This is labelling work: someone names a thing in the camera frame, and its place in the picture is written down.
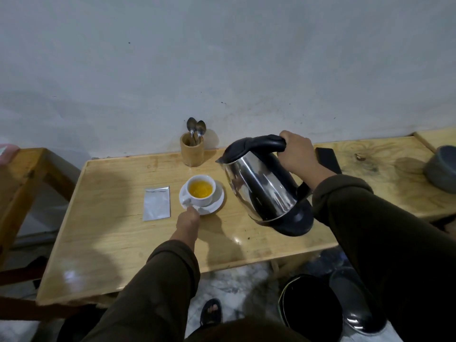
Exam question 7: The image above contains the person's right hand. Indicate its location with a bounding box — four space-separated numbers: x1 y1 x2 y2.
277 130 318 177

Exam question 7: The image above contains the person's left hand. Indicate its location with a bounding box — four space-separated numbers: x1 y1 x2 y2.
172 206 201 246

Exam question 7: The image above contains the white saucer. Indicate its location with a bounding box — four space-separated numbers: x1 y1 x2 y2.
179 180 225 216

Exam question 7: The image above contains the stainless steel electric kettle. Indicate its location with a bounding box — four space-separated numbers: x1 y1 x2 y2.
215 134 315 237

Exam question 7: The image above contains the person's right forearm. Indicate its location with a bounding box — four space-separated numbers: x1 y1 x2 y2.
302 164 456 342

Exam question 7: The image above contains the person's left forearm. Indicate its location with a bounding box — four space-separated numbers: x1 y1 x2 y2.
81 236 201 342

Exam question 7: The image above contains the white tea cup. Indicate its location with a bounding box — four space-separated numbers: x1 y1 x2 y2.
182 175 217 208

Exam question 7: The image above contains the yellow tea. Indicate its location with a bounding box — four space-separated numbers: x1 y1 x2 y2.
189 180 214 198

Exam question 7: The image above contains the silver foil packet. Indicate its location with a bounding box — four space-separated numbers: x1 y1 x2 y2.
142 186 171 222

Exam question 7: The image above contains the black flat kettle base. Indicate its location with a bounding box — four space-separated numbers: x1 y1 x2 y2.
315 147 342 175

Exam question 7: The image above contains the bamboo spoon holder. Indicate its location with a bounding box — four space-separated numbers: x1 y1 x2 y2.
180 133 205 168

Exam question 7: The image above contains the metal spoon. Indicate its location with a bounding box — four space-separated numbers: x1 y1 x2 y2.
194 120 207 145
187 117 198 146

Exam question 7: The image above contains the person's foot in black sandal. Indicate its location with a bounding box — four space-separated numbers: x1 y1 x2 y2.
199 298 223 329

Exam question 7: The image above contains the black waste bin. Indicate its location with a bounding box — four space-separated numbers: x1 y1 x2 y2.
278 274 344 342

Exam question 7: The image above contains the grey bowl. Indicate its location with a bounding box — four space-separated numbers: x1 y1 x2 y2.
423 145 456 194

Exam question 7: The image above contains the grey bin lid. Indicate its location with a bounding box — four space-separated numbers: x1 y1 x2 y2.
329 267 387 336

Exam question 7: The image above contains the pink object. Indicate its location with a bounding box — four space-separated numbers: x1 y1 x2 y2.
0 144 20 166

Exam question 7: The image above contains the wooden chair frame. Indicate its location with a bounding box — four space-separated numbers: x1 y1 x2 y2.
0 147 81 322

